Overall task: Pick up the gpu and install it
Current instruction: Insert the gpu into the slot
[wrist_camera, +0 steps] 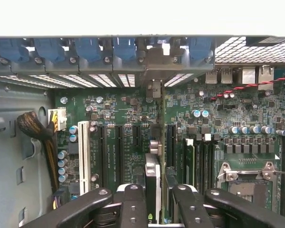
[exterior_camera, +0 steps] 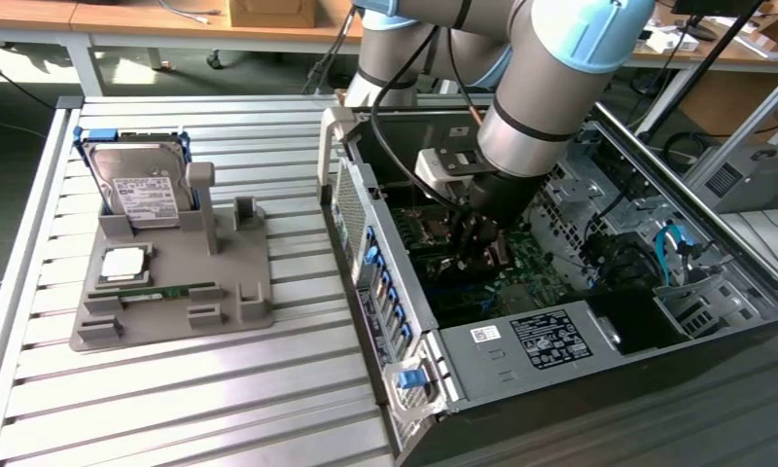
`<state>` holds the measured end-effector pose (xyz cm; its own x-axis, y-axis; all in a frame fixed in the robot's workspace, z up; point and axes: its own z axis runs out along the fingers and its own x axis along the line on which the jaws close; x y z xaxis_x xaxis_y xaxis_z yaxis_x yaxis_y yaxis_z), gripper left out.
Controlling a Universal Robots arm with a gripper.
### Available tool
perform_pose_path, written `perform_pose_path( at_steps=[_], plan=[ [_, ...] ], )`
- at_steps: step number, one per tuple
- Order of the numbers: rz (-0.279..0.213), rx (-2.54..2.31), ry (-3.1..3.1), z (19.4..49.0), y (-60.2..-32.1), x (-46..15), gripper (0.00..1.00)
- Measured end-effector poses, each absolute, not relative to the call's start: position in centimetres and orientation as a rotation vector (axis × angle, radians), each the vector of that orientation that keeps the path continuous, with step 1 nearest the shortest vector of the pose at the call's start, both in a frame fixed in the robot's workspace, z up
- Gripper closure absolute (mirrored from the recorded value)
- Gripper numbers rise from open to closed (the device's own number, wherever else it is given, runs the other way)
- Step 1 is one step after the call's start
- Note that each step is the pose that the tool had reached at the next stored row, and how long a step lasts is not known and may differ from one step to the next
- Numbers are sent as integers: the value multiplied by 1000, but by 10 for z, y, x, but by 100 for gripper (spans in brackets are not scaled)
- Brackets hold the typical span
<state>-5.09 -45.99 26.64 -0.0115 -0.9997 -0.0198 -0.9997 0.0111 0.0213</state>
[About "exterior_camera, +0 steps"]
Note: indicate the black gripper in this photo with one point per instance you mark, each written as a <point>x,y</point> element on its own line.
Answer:
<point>499,199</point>

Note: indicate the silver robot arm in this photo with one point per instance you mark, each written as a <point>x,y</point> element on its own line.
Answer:
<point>545,97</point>

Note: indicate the CPU socket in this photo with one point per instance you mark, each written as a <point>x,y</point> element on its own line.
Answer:
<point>427,224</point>

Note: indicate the open grey PC case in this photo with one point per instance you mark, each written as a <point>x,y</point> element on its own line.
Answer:
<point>389,214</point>

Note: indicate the green motherboard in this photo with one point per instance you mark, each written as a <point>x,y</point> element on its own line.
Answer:
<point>538,282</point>

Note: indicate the grey chipset heatsink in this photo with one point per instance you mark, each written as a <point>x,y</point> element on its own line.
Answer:
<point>517,300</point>

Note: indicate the grey power supply unit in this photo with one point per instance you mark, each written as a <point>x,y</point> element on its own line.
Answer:
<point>486,374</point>

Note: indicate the grey metal disk bay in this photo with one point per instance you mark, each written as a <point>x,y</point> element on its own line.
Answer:
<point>699,311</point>

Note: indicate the blue case latch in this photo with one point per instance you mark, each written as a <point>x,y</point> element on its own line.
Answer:
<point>411,378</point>

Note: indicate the grey equipment box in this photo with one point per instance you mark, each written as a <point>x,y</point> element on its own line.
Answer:
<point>758,185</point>

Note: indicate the white carton box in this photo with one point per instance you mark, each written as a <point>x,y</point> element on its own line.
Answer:
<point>670,43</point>

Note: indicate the black tripod pole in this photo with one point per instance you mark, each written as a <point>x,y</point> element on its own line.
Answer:
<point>706,63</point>

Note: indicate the black monitor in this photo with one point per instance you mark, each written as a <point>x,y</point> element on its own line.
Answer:
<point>713,5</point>

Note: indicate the brown cardboard box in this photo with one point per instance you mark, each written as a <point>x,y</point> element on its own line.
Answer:
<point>272,12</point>

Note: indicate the black caster wheel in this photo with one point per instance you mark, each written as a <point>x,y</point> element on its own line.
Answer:
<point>214,59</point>

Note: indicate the grey plastic parts rack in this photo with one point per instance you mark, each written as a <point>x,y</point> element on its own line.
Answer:
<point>168,272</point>

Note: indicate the green RAM stick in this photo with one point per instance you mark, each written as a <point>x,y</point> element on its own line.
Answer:
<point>161,290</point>

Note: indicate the hard disk in blue caddy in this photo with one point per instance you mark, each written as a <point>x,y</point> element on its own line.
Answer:
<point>136,170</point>

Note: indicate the silver CPU chip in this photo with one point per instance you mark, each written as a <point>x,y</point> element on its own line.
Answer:
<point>122,265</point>

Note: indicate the wooden desk with grey legs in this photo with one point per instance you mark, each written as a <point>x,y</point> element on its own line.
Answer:
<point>38,14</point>

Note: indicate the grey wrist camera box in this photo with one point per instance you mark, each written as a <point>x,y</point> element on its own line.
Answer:
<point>441,170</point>

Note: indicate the aluminium profile frame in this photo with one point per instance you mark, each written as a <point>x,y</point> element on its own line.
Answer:
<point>771,104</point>

